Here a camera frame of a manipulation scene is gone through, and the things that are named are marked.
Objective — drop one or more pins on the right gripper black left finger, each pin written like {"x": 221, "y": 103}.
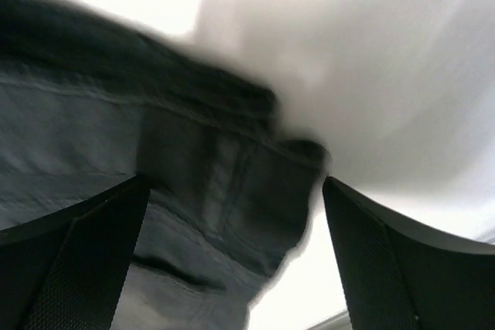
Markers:
{"x": 66, "y": 270}

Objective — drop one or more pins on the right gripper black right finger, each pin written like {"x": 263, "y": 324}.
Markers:
{"x": 398, "y": 273}

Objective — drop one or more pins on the black trousers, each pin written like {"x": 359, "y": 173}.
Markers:
{"x": 87, "y": 103}

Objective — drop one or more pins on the aluminium table frame rail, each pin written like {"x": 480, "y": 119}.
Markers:
{"x": 340, "y": 321}

